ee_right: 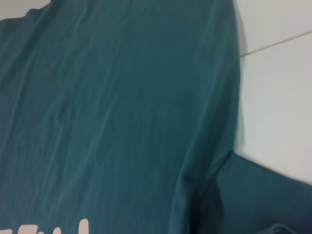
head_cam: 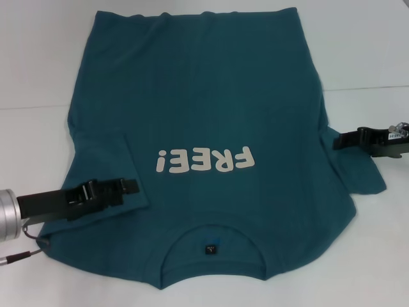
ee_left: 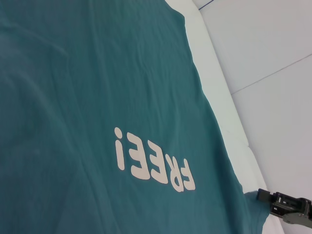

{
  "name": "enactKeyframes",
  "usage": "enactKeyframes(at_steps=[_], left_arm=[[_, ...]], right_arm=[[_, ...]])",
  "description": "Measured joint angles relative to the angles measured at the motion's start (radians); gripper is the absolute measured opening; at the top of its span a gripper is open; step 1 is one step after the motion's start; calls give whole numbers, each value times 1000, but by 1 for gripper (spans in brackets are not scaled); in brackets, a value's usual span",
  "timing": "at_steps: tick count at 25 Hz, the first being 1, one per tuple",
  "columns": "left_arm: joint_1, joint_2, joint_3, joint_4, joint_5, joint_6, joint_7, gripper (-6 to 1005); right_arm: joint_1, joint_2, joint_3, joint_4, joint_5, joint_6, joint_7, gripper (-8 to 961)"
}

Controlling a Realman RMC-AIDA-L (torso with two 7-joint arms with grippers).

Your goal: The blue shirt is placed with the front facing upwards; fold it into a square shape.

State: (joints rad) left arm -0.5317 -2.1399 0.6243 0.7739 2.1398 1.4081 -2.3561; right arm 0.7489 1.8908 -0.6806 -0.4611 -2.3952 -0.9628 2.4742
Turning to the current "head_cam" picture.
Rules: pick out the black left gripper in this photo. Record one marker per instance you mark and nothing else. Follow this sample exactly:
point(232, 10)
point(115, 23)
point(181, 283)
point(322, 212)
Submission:
point(41, 204)

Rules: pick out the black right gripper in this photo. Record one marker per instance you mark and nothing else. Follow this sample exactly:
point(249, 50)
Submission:
point(380, 137)

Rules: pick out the teal t-shirt with FREE print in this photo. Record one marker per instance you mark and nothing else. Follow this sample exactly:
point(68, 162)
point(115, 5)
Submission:
point(204, 96)

